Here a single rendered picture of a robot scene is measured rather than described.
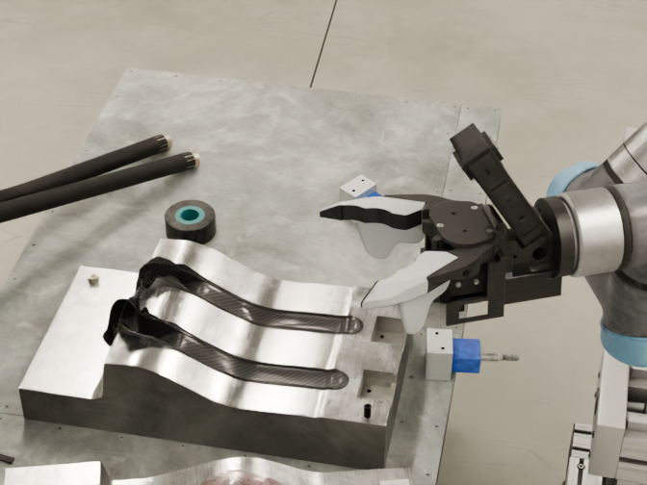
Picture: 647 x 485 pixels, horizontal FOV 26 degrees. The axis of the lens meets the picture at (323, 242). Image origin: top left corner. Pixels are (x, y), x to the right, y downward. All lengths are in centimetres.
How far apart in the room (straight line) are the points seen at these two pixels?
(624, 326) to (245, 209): 108
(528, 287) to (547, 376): 193
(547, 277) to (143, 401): 79
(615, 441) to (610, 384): 8
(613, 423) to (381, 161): 85
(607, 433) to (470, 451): 130
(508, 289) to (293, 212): 108
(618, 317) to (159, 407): 76
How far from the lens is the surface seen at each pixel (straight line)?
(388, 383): 189
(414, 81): 407
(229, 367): 189
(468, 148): 115
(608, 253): 122
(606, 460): 174
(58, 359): 197
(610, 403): 173
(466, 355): 198
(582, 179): 142
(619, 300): 131
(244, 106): 253
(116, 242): 224
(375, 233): 125
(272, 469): 177
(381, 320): 196
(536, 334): 326
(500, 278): 120
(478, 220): 120
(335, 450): 186
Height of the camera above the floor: 221
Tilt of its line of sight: 40 degrees down
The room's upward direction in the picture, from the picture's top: straight up
